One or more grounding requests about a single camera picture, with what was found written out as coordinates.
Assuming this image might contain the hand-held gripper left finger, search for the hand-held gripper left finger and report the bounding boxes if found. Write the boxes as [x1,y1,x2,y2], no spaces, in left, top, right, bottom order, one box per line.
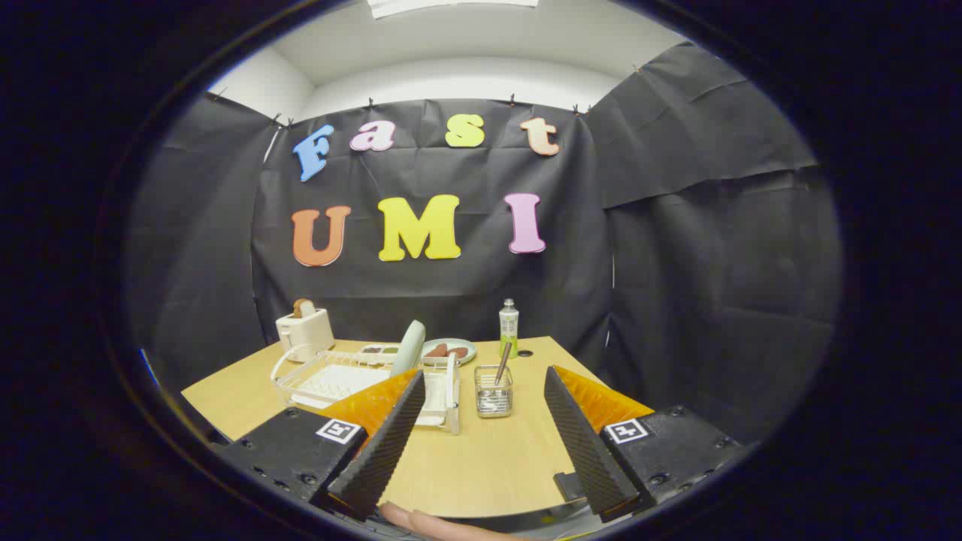
[218,367,427,523]

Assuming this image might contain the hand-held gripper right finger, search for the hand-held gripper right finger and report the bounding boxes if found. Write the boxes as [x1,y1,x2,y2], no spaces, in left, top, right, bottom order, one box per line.
[543,365,745,524]

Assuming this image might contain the white wire dish rack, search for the white wire dish rack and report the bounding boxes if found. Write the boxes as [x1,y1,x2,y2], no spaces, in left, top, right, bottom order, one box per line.
[271,344,461,436]

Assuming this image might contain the metal wire basket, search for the metal wire basket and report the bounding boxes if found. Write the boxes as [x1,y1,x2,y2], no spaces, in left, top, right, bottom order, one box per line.
[474,365,514,419]

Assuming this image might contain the pale green meat plate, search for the pale green meat plate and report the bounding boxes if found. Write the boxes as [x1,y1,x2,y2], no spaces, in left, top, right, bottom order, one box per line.
[421,338,477,367]

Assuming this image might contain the white drain tray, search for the white drain tray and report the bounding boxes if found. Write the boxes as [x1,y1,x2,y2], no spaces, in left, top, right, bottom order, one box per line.
[289,364,452,428]

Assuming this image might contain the white toaster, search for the white toaster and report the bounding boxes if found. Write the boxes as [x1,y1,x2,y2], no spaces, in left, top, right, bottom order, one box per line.
[275,307,336,364]

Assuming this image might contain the green tea bottle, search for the green tea bottle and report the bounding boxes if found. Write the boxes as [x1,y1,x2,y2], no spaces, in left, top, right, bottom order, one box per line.
[499,298,520,359]

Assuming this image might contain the black backdrop cloth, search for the black backdrop cloth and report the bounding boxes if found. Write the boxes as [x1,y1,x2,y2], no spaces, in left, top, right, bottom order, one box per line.
[124,41,844,452]

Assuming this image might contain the ceiling light panel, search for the ceiling light panel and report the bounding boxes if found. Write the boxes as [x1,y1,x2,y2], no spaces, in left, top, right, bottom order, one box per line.
[367,0,540,20]

